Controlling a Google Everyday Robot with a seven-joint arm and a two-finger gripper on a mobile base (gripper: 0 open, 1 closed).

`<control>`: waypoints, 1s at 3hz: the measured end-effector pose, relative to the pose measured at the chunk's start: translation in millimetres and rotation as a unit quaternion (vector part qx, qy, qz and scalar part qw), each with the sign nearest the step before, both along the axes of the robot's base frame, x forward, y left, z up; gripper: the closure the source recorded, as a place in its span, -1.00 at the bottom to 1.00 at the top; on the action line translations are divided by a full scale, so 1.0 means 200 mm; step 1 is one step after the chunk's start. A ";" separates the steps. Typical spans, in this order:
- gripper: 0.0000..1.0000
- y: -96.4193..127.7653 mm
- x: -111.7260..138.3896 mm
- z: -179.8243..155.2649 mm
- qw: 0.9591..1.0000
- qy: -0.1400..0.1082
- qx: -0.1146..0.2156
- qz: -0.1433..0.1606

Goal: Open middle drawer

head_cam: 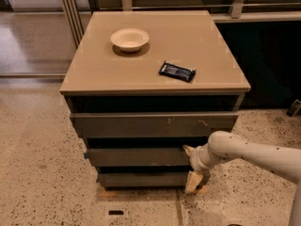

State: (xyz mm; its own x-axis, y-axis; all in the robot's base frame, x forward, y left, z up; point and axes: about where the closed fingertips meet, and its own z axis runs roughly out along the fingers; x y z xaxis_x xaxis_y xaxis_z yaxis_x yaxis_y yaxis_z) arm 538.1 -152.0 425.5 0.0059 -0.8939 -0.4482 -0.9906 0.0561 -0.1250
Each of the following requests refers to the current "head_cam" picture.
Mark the dark object on floor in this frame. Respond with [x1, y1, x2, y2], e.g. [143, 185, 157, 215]
[286, 99, 301, 117]

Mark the black snack bar wrapper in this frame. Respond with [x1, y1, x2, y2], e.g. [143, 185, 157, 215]
[159, 61, 196, 83]

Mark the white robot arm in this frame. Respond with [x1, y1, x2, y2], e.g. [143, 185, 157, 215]
[182, 131, 301, 226]

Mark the white ceramic bowl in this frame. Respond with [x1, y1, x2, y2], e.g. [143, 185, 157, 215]
[110, 28, 150, 53]

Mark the grey drawer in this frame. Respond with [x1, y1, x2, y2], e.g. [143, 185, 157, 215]
[86, 148, 189, 167]
[98, 172, 188, 187]
[71, 112, 238, 138]

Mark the grey bottom drawer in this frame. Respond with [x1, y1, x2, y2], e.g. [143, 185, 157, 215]
[98, 172, 188, 187]

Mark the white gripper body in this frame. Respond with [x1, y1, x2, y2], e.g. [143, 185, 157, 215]
[189, 144, 221, 173]

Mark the grey three-drawer cabinet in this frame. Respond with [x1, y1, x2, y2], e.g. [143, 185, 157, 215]
[60, 11, 250, 175]

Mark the grey top drawer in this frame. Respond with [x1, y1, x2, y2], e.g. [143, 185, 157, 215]
[71, 112, 238, 138]

